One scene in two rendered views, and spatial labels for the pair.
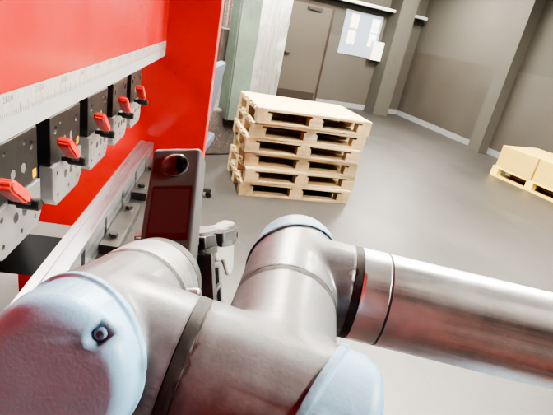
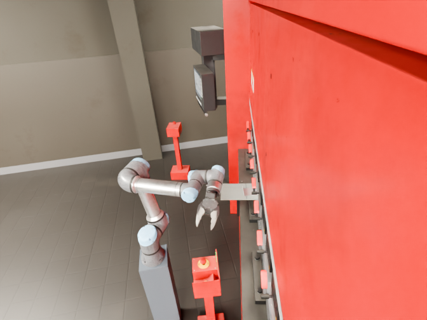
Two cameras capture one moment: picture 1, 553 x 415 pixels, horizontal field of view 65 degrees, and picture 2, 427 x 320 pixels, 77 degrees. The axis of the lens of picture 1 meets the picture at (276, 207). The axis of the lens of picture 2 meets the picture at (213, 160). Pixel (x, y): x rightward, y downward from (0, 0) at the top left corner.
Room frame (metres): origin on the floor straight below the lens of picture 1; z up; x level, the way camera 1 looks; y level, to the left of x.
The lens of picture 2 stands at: (1.33, 0.38, 2.19)
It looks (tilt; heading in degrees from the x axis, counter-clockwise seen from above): 31 degrees down; 195
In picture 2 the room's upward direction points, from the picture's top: 4 degrees counter-clockwise
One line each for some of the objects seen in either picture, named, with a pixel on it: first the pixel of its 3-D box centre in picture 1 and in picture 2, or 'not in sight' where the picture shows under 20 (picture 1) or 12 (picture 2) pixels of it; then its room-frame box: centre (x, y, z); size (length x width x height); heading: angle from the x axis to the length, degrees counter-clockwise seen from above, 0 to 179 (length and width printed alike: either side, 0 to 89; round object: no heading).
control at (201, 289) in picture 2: not in sight; (206, 273); (0.34, 0.01, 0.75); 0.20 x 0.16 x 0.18; 18
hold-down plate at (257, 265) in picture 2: not in sight; (258, 275); (0.40, 0.33, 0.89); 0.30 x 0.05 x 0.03; 9
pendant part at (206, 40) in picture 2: not in sight; (210, 74); (-1.38, -0.32, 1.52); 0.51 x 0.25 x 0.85; 26
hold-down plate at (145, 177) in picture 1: (146, 182); not in sight; (1.58, 0.52, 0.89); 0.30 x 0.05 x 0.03; 9
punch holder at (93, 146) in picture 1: (80, 125); not in sight; (0.95, 0.48, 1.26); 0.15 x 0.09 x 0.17; 9
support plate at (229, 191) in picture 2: not in sight; (239, 191); (-0.19, 0.15, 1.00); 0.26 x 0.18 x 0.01; 99
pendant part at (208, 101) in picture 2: not in sight; (204, 86); (-1.30, -0.38, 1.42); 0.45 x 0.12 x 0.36; 26
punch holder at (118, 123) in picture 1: (104, 108); not in sight; (1.15, 0.51, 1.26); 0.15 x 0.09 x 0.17; 9
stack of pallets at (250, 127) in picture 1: (294, 146); not in sight; (4.43, -0.05, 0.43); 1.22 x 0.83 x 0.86; 109
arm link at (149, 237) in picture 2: not in sight; (149, 238); (0.29, -0.35, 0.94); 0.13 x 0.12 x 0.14; 177
